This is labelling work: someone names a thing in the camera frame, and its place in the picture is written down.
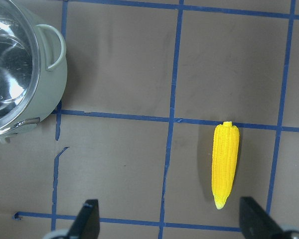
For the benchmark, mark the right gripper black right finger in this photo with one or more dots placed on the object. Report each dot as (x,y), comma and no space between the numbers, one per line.
(255,223)

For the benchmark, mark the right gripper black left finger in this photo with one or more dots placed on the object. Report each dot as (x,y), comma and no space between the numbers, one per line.
(85,226)

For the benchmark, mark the yellow corn cob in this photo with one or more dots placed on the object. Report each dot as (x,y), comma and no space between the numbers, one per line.
(224,160)

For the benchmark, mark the pale green electric pot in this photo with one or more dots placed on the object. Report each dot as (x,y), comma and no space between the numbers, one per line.
(33,69)

